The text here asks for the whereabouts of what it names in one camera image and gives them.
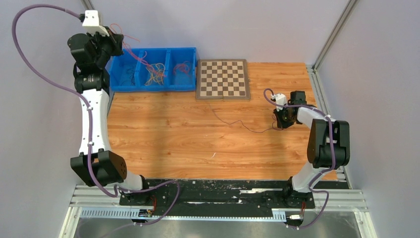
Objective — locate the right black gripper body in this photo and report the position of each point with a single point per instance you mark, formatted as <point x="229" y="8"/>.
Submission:
<point x="284" y="119"/>

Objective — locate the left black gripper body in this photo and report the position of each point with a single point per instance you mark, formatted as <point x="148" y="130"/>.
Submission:
<point x="106" y="46"/>

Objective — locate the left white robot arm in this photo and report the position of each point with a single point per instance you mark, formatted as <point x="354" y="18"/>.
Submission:
<point x="96" y="164"/>

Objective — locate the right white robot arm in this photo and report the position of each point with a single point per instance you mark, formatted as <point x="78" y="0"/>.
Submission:
<point x="328" y="145"/>

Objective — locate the blue three-compartment bin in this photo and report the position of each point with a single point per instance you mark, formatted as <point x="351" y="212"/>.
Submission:
<point x="154" y="70"/>

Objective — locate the wooden chessboard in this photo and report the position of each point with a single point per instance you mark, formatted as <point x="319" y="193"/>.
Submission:
<point x="226" y="79"/>

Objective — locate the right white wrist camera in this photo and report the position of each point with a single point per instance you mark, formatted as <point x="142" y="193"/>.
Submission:
<point x="280" y="100"/>

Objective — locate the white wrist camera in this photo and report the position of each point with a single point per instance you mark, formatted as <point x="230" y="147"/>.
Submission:
<point x="280" y="100"/>
<point x="92" y="24"/>

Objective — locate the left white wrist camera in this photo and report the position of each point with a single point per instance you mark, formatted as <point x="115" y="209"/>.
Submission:
<point x="92" y="24"/>

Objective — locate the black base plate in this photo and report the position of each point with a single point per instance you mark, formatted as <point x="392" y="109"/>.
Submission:
<point x="205" y="198"/>

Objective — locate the aluminium frame rail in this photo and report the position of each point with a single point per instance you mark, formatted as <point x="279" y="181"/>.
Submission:
<point x="340" y="212"/>

